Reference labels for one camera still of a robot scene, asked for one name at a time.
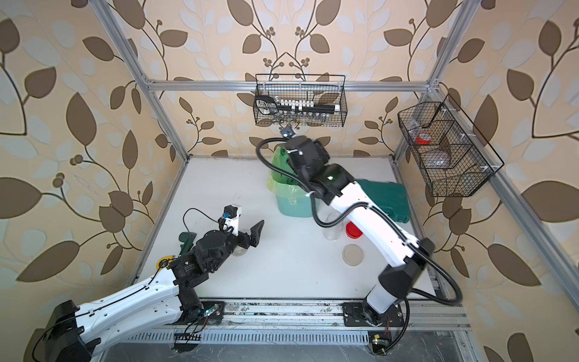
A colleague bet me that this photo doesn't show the right wire basket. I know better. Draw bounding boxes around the right wire basket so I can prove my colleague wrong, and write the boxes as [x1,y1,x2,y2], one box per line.
[397,95,505,198]

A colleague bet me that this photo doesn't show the wire basket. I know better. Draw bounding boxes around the wire basket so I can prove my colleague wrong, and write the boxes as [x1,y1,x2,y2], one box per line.
[253,72,348,128]
[397,95,505,198]

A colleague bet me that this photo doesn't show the green plastic trash bin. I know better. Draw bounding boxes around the green plastic trash bin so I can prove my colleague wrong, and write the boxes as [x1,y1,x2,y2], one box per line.
[273,146,321,218]

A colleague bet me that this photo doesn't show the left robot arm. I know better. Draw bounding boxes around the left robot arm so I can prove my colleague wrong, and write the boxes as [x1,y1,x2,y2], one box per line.
[30,220,265,361]

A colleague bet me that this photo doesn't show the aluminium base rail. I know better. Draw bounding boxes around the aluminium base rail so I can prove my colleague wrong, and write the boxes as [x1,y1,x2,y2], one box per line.
[130,298,471,330]

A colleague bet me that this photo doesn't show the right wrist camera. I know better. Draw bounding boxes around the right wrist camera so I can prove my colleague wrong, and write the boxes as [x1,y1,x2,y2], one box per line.
[280,125,296,140]

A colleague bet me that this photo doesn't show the red jar lid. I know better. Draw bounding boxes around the red jar lid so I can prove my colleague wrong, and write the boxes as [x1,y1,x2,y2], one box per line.
[345,222,363,239]

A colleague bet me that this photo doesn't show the yellow tape measure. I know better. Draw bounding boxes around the yellow tape measure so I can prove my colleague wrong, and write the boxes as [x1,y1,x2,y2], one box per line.
[156,256,175,269]

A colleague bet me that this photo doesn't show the green plastic tool case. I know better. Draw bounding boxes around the green plastic tool case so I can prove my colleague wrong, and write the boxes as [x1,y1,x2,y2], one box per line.
[357,179,411,223]

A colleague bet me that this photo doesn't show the beige jar lid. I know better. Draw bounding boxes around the beige jar lid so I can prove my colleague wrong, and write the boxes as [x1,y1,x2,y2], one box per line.
[342,244,364,267]

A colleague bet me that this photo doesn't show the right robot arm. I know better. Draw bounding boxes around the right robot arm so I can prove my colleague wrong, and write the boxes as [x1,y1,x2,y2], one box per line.
[284,136,434,316]

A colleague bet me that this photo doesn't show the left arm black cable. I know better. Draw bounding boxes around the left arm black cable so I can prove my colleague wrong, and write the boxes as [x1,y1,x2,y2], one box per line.
[26,207,223,362]

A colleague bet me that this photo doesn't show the red object in basket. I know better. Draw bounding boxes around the red object in basket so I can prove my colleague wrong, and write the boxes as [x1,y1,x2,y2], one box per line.
[416,132,432,146]

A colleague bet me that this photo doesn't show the back wire basket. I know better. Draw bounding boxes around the back wire basket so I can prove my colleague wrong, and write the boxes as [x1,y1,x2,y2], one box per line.
[253,72,348,128]

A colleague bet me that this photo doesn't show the yellow-green bin liner bag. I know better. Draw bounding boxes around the yellow-green bin liner bag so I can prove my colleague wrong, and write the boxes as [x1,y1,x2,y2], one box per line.
[267,146,310,206]

